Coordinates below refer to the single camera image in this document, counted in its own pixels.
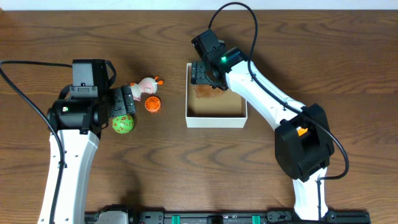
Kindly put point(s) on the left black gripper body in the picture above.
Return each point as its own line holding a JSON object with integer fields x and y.
{"x": 109, "y": 103}

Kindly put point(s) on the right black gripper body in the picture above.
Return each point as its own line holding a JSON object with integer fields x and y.
{"x": 200, "y": 70}

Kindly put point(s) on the brown plush toy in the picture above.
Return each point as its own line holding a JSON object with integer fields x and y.
{"x": 206, "y": 91}

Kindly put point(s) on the pink white snail toy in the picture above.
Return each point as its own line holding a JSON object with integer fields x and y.
{"x": 147, "y": 85}

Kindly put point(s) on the yellow rubber duck toy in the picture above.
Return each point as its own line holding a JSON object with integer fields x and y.
{"x": 301, "y": 131}

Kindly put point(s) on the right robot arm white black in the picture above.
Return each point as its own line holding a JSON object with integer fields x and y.
{"x": 303, "y": 141}

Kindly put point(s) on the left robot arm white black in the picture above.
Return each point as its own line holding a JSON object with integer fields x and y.
{"x": 78, "y": 117}

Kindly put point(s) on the green numbered dice ball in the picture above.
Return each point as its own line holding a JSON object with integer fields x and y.
{"x": 123, "y": 124}

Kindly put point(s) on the orange lattice ball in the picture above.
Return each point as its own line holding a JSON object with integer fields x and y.
{"x": 153, "y": 104}

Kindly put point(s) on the white cardboard box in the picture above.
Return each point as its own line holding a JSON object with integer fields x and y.
{"x": 226, "y": 111}

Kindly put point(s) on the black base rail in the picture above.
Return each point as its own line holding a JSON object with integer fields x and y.
{"x": 128, "y": 215}

